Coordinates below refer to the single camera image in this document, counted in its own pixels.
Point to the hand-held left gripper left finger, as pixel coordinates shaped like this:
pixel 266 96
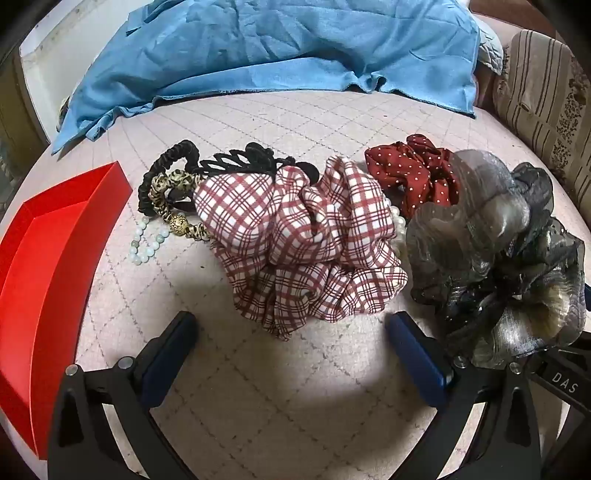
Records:
pixel 162 369

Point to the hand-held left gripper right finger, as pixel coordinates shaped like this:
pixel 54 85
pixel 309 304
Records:
pixel 415 355

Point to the grey organza scrunchie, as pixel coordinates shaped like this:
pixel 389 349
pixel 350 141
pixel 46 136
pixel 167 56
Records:
pixel 485 240

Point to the red tray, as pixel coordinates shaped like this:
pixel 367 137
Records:
pixel 41 277

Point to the red plaid scrunchie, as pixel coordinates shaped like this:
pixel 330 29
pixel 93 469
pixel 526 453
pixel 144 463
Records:
pixel 295 230

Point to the red polka dot scrunchie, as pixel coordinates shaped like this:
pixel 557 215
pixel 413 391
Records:
pixel 401 170

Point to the black claw hair clip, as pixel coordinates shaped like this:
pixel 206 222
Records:
pixel 258 159

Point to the striped cushion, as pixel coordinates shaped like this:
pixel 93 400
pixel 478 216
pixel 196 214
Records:
pixel 540 92

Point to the grey quilted cloth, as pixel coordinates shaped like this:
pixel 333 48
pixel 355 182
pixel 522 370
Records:
pixel 491 48

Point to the blue cloth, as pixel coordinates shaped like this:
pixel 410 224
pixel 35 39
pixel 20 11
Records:
pixel 277 46

